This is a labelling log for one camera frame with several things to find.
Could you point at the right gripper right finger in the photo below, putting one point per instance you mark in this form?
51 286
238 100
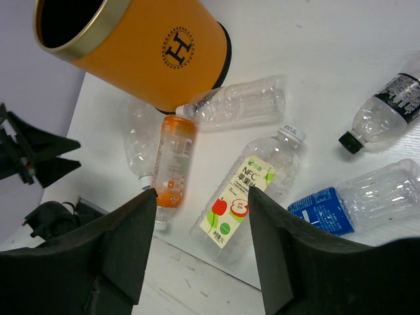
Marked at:
305 270

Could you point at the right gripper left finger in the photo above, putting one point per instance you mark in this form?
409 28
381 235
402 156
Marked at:
98 268

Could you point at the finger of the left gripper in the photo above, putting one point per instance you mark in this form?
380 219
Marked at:
50 171
37 144

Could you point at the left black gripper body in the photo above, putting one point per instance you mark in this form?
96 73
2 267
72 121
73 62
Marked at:
13 161

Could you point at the clear bottle white blue cap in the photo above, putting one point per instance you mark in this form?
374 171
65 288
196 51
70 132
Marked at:
142 124

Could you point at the orange label bottle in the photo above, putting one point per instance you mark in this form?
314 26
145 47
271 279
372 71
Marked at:
172 167

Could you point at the black cap bottle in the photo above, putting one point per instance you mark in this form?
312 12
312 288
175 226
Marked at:
385 115

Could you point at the orange cylindrical bin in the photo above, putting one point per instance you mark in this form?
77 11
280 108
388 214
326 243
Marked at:
162 52

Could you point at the blue label bottle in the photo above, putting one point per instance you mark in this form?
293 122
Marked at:
387 194

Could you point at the clear unlabelled bottle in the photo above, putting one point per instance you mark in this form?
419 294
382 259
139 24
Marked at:
238 106

